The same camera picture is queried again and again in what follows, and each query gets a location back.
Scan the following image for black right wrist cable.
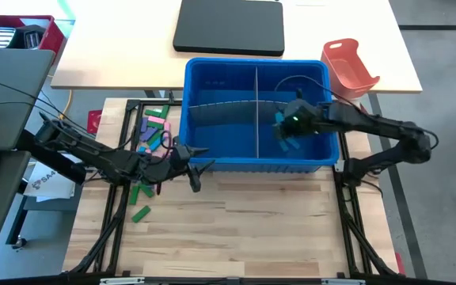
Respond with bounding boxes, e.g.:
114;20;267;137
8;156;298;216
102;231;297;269
273;74;362;114

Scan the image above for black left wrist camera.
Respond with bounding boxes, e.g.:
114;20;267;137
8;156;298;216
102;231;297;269
171;144;192;163

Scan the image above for black cart leg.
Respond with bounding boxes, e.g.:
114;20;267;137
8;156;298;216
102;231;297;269
5;193;30;246

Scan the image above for silver toaster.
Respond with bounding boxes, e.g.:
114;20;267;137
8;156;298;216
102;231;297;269
0;26;17;49

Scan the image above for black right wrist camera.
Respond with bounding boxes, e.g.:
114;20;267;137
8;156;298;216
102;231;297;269
285;104;311;134

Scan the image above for orange plastic basket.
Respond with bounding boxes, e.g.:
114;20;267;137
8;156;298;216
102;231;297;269
321;37;381;101

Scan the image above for long grey slotted divider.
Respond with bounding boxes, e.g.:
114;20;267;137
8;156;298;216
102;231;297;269
188;100;291;127

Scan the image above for black support bar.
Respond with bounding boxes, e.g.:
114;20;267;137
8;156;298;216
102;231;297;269
13;128;89;185

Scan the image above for red plastic crate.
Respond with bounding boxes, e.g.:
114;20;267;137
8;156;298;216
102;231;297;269
0;14;66;55

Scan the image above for large blue plastic bin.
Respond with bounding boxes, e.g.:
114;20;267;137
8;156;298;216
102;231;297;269
178;58;340;174

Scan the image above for thin black cable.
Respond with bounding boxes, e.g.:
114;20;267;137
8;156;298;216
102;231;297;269
0;74;61;114
0;101;59;120

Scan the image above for light wooden side table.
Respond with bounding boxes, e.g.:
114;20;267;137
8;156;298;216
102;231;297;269
50;0;423;94

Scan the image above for white printed paper sheet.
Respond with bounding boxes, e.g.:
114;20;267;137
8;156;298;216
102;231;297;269
22;152;78;203

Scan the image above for yellow cable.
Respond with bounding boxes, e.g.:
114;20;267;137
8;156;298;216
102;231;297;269
59;89;74;120

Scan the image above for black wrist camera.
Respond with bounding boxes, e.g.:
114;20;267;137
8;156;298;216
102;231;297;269
285;104;311;134
171;144;192;163

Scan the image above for silver frame bracket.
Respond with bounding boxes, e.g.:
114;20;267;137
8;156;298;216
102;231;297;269
321;278;367;285
99;276;146;285

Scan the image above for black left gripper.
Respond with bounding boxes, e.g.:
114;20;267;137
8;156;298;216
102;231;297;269
158;145;216;194

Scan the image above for black toaster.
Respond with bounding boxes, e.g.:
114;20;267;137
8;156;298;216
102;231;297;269
8;24;48;51

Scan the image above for grey equipment cart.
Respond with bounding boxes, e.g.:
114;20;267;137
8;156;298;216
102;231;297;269
0;47;56;255

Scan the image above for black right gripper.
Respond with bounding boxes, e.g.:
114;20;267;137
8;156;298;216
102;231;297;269
272;97;326;140

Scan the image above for black foam pad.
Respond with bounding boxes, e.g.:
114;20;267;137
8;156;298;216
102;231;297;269
172;0;286;58

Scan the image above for red floor marker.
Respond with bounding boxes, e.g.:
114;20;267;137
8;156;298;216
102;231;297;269
87;109;103;134
393;252;406;275
360;103;374;126

